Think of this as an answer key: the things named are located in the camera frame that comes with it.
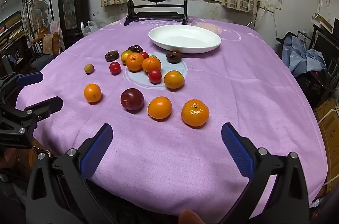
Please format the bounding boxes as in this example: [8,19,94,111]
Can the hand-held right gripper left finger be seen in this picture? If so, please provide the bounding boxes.
[26,123,114,224]

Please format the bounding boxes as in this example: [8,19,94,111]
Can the person's right hand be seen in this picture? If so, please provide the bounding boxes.
[179,209,206,224]

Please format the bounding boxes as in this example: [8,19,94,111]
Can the blue clothes pile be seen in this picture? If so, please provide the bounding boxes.
[281,33,328,77]

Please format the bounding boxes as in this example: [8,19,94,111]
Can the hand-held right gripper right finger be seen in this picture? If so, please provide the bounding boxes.
[216,122,310,224]

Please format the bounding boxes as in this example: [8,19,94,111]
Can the white plastic bag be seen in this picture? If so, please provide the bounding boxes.
[81,20,100,38]

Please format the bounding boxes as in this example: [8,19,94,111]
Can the large mandarin orange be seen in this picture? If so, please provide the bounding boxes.
[181,99,210,127]

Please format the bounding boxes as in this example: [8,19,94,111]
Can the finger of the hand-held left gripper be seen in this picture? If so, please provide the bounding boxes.
[0,72,44,97]
[0,96,64,135]

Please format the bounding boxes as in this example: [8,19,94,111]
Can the white cable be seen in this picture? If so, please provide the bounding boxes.
[245,3,267,29]

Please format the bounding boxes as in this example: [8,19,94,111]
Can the standing fan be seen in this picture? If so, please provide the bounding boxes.
[36,0,50,26]

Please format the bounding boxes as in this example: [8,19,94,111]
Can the bookshelf with books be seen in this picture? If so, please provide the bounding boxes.
[0,11,27,52]

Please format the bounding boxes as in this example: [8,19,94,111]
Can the cushioned wooden chair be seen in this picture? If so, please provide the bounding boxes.
[42,32,63,55]

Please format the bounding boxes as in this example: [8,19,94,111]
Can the dark red plum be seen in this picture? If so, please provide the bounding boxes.
[120,88,144,111]

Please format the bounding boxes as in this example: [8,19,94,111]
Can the yellow round citrus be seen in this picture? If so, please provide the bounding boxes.
[121,50,133,65]

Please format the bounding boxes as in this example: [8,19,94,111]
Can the wall power outlet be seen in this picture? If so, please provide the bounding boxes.
[256,1,276,13]

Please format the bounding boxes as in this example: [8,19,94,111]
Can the purple tablecloth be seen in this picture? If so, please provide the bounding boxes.
[15,18,329,216]

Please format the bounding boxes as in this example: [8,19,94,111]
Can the white oval plate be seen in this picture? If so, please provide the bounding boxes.
[148,25,221,54]

